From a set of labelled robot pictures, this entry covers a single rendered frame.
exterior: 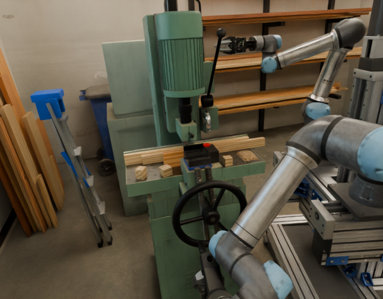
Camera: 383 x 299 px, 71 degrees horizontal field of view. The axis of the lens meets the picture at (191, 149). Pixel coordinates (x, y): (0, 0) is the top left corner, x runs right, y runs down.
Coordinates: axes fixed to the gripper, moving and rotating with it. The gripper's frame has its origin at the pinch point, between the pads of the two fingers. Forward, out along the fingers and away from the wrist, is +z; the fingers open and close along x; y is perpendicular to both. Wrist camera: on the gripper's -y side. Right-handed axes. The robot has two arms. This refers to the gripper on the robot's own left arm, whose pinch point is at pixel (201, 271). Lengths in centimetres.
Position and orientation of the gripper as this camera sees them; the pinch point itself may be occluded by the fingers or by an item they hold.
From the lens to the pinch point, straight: 94.6
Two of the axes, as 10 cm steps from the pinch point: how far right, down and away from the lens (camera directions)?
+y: 1.7, 9.8, -1.1
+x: 9.7, -1.5, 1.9
